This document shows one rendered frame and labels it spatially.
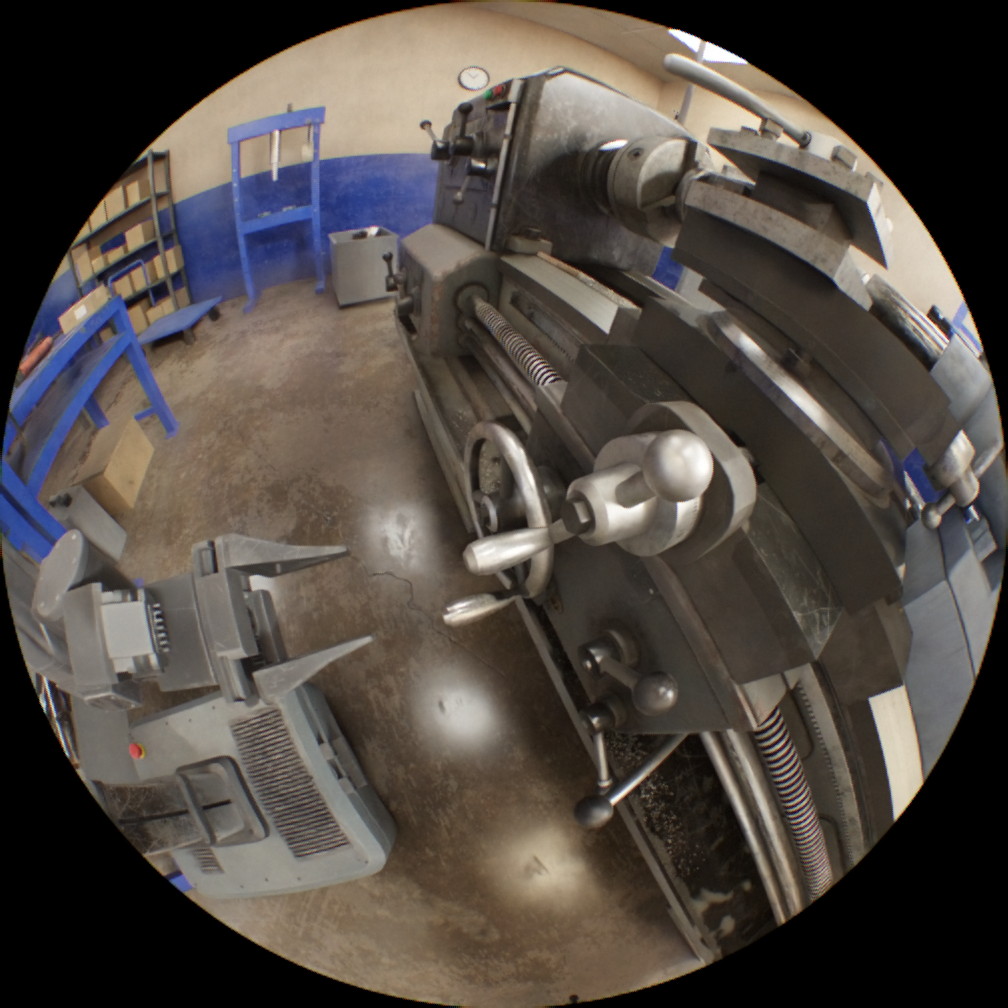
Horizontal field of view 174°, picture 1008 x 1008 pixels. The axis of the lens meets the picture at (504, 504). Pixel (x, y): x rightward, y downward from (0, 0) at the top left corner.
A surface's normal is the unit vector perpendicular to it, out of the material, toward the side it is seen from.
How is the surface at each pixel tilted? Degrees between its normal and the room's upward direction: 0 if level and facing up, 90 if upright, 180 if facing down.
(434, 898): 0
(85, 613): 19
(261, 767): 0
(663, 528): 90
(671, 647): 90
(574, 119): 90
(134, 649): 40
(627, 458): 90
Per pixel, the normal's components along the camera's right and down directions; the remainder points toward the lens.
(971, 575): -0.72, -0.06
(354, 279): 0.48, 0.76
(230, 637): 0.28, -0.29
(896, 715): -0.40, -0.32
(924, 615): -0.90, 0.25
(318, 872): 0.15, -0.58
